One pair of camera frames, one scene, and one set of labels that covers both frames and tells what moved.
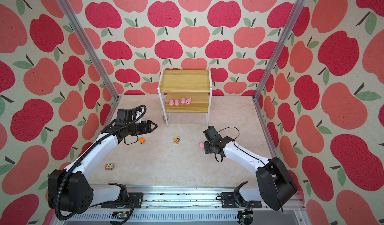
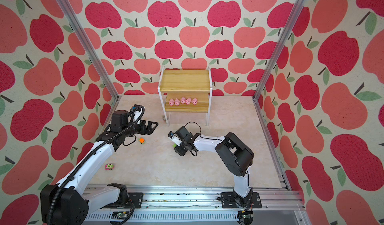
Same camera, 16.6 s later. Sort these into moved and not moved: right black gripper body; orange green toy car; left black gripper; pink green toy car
Moved: right black gripper body
Not moved: orange green toy car; left black gripper; pink green toy car
